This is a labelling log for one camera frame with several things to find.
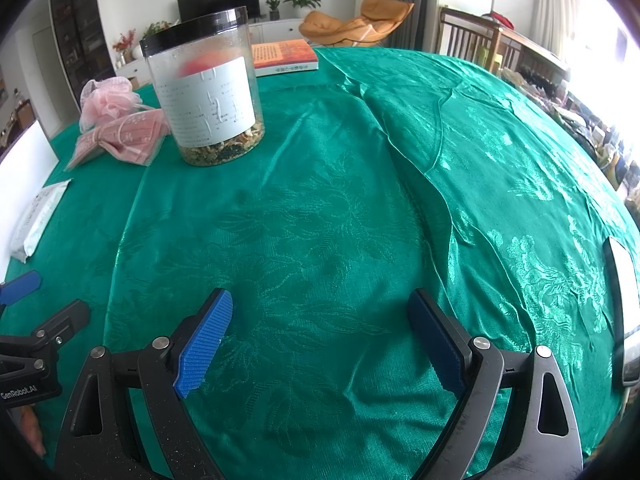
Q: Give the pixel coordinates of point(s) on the leafy plant with red blooms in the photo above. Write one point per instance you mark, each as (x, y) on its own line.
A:
(157, 29)

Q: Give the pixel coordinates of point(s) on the red flowers in vase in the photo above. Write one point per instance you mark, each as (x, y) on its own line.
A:
(124, 45)

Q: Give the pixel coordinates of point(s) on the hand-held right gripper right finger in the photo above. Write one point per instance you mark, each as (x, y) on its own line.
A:
(440, 345)

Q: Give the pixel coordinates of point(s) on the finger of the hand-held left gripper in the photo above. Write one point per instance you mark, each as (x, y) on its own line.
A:
(20, 285)
(65, 320)

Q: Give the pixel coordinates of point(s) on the pink face masks pack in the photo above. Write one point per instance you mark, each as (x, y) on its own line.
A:
(135, 135)

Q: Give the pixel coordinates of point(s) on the wooden chair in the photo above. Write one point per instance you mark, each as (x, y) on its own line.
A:
(470, 35)

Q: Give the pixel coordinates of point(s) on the pile of household clutter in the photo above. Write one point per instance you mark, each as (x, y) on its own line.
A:
(575, 115)

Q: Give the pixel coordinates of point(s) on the white board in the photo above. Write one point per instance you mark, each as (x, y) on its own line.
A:
(25, 160)

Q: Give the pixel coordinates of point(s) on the white rimmed panel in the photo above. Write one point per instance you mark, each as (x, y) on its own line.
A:
(625, 300)

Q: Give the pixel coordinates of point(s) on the green tablecloth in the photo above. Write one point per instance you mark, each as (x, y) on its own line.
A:
(325, 235)

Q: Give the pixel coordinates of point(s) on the dark glass display cabinet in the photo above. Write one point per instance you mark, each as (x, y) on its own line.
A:
(80, 25)

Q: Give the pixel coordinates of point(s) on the large potted plant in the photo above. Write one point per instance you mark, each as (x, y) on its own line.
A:
(302, 0)

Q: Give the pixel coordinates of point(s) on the orange lounge chair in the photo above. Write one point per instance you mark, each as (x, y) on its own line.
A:
(360, 22)

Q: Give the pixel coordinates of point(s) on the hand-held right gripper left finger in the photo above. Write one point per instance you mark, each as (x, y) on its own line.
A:
(205, 340)

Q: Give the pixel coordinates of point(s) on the small potted plant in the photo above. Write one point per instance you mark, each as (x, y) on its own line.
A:
(273, 10)

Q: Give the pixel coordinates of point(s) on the person's left hand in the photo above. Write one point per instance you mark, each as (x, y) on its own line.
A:
(34, 430)

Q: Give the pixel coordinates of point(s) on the white wet wipes pack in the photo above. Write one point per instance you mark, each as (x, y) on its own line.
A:
(37, 215)

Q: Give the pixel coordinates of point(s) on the orange book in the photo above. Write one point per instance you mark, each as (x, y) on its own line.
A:
(282, 55)

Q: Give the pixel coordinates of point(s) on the pink bath pouf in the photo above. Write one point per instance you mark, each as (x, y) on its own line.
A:
(107, 97)

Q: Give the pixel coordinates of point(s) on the clear jar black lid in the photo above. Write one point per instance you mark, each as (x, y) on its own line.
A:
(200, 105)

